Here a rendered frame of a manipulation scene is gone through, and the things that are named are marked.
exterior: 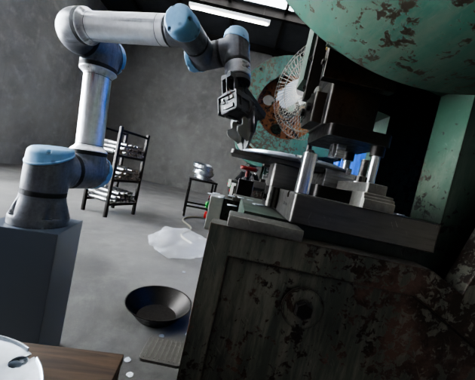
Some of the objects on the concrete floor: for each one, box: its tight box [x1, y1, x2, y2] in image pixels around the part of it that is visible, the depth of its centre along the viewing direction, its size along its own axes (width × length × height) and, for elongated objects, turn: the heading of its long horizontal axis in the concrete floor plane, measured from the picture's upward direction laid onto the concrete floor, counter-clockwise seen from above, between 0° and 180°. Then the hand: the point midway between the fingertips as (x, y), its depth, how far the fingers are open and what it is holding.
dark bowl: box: [124, 286, 192, 328], centre depth 116 cm, size 30×30×7 cm
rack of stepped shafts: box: [81, 126, 150, 218], centre depth 281 cm, size 43×46×95 cm
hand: (245, 148), depth 71 cm, fingers closed
